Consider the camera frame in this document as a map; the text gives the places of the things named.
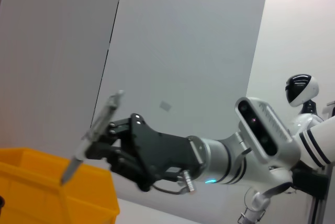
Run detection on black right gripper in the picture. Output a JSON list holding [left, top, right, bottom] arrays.
[[85, 113, 205, 193]]

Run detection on grey white pen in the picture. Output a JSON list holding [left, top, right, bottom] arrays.
[[60, 89, 125, 185]]

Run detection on yellow plastic bin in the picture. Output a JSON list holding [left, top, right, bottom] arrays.
[[0, 147, 120, 224]]

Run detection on white black robot torso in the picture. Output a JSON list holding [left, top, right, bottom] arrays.
[[289, 99, 326, 133]]

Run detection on black white robot head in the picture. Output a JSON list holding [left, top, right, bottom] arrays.
[[284, 74, 320, 108]]

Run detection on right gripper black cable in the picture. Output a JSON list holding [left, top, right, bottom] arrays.
[[151, 170, 196, 195]]

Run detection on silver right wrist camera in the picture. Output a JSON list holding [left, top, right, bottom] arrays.
[[234, 96, 301, 162]]

